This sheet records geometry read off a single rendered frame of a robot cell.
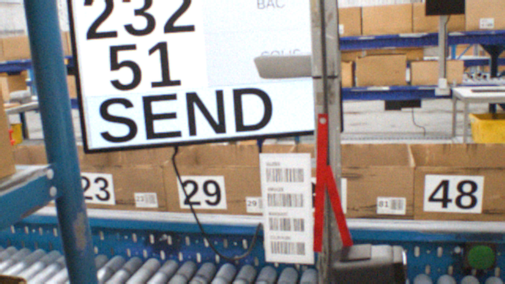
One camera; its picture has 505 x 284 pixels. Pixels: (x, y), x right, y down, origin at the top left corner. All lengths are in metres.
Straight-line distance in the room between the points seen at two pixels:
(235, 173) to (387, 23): 4.59
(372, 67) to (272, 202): 4.88
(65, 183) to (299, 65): 0.53
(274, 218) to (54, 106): 0.49
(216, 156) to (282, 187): 1.01
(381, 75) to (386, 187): 4.27
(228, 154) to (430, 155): 0.72
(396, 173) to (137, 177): 0.82
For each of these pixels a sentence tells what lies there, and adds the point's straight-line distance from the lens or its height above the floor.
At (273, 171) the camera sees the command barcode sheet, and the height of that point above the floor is 1.21.
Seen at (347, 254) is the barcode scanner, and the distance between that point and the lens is 0.79.
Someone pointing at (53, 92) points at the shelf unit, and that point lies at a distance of 0.42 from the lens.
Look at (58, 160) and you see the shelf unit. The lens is 0.43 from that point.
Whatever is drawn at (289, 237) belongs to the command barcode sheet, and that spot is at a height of 1.09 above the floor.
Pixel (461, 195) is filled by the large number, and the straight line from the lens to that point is 1.44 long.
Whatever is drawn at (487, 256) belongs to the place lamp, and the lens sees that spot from 1.44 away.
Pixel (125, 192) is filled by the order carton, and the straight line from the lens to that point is 1.64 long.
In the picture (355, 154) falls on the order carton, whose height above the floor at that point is 1.01.
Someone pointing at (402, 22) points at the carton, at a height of 1.51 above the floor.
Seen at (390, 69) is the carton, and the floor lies 0.98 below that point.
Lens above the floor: 1.44
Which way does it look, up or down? 13 degrees down
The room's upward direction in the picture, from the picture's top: 4 degrees counter-clockwise
